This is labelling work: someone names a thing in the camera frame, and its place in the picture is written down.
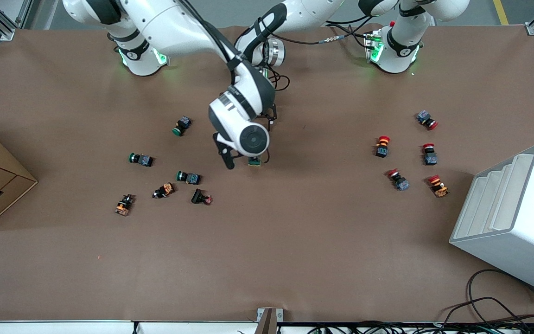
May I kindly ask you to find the white table edge rail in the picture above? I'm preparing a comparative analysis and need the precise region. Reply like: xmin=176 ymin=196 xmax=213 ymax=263
xmin=0 ymin=320 xmax=534 ymax=334

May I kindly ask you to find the black left arm base cable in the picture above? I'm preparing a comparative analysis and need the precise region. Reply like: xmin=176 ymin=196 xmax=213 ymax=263
xmin=276 ymin=21 xmax=379 ymax=47

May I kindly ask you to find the red button blue body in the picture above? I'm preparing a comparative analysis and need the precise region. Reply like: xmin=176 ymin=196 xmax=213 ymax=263
xmin=422 ymin=143 xmax=438 ymax=166
xmin=416 ymin=109 xmax=439 ymax=131
xmin=386 ymin=168 xmax=410 ymax=192

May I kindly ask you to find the black cable bundle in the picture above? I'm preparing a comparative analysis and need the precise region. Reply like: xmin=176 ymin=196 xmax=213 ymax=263
xmin=306 ymin=319 xmax=534 ymax=334

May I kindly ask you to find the brown table cover sheet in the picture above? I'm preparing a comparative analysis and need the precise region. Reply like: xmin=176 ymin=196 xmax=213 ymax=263
xmin=0 ymin=23 xmax=534 ymax=323

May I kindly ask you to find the black switch orange body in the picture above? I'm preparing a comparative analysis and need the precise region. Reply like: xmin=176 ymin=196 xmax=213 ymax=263
xmin=114 ymin=194 xmax=135 ymax=217
xmin=152 ymin=182 xmax=176 ymax=199

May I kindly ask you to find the metal table edge bracket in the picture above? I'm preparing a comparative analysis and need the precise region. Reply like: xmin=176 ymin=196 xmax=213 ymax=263
xmin=257 ymin=308 xmax=284 ymax=334

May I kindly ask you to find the green button blue body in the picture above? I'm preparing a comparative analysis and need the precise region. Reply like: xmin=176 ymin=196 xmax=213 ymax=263
xmin=172 ymin=116 xmax=192 ymax=137
xmin=176 ymin=170 xmax=201 ymax=185
xmin=128 ymin=152 xmax=154 ymax=167

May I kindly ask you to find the white slotted organizer box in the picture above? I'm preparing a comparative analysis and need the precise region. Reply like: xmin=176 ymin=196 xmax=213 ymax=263
xmin=449 ymin=143 xmax=534 ymax=299

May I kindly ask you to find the red button orange clear body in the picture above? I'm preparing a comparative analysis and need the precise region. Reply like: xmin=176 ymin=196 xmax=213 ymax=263
xmin=427 ymin=174 xmax=450 ymax=198

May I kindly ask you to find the red button orange ringed neck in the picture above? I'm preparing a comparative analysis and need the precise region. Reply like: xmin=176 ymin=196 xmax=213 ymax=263
xmin=375 ymin=135 xmax=391 ymax=158

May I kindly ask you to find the black looped floor cable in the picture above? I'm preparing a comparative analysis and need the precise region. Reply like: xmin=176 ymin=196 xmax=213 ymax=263
xmin=466 ymin=269 xmax=534 ymax=325

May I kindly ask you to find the black square indicator switch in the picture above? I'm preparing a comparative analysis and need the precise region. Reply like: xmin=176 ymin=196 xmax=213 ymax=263
xmin=191 ymin=188 xmax=213 ymax=206

